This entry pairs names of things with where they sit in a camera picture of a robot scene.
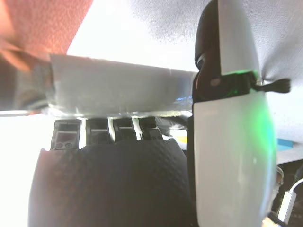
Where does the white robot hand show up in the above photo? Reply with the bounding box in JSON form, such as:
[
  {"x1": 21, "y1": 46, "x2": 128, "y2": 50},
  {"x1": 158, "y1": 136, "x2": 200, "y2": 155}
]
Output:
[{"x1": 27, "y1": 0, "x2": 292, "y2": 227}]

